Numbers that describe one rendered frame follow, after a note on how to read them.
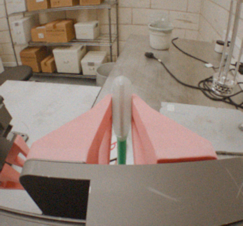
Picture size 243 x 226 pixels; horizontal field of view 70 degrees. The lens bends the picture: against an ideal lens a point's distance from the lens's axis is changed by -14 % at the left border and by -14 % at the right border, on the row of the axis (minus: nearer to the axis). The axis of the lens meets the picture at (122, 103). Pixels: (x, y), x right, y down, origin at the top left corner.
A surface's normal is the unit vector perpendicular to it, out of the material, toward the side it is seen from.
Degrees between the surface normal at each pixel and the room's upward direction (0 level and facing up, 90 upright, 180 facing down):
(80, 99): 0
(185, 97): 0
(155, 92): 0
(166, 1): 90
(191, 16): 90
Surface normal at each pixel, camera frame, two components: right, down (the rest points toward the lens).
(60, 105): -0.01, -0.81
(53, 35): -0.22, 0.61
